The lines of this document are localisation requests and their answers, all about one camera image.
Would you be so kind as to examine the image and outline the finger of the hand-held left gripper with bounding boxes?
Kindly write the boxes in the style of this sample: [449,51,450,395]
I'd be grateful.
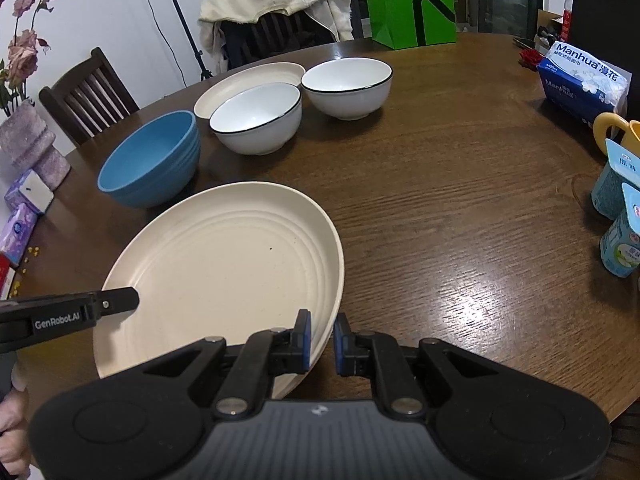
[92,286,141,317]

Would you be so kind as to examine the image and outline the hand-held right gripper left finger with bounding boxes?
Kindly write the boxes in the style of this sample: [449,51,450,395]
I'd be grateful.
[142,309,313,420]

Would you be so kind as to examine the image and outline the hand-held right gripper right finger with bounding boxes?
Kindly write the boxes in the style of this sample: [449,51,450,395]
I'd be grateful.
[332,312,501,419]

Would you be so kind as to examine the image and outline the beige plate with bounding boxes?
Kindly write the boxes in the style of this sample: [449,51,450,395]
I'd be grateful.
[194,62,306,120]
[92,181,346,401]

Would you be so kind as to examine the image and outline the blue bowl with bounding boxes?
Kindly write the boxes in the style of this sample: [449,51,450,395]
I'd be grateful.
[97,110,202,209]

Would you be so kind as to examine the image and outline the white bowl with black rim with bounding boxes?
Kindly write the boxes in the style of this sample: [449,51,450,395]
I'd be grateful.
[209,82,303,156]
[300,58,393,121]

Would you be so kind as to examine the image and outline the person's left hand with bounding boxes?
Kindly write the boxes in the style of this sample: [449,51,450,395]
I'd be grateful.
[0,388,31,479]

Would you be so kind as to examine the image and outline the red box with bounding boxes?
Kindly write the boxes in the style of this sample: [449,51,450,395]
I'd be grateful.
[0,255,16,296]

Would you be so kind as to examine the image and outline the scattered yellow corn kernels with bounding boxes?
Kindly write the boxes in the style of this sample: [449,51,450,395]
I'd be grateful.
[10,245,42,296]

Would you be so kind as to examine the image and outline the purple tissue pack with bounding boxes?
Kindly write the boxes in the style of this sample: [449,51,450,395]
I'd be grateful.
[0,204,40,267]

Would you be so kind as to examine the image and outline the purple tissue box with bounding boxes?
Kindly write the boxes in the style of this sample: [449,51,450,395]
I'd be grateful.
[4,169,55,216]

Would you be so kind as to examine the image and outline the pink textured vase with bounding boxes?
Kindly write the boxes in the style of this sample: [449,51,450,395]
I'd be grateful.
[0,100,72,191]

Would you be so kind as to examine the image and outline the dark wooden slatted chair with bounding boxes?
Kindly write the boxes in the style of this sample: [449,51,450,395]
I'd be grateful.
[39,47,141,147]

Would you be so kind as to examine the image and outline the black light stand tripod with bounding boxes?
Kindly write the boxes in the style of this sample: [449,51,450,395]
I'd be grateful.
[155,0,213,81]

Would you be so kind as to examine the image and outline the teal yogurt cup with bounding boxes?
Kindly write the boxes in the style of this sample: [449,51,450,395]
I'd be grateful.
[599,182,640,278]
[591,139,640,221]

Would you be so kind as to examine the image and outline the yellow mug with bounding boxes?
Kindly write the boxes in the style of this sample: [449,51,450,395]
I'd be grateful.
[592,112,640,161]

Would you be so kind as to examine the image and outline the red flower ornament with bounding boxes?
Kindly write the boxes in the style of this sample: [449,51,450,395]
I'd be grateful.
[517,47,548,71]

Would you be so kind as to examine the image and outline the green paper bag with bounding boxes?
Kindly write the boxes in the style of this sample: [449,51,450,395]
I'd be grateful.
[360,0,457,51]

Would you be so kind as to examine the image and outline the blue tissue pack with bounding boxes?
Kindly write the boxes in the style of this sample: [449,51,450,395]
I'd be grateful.
[537,40,631,126]

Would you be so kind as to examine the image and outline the cardboard box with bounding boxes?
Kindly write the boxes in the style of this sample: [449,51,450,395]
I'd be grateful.
[535,7,566,41]

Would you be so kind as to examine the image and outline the red-label plastic bottle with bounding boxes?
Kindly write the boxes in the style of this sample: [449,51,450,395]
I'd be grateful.
[560,0,576,43]

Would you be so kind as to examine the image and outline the black paper bag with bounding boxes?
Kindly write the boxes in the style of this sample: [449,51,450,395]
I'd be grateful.
[570,0,640,86]

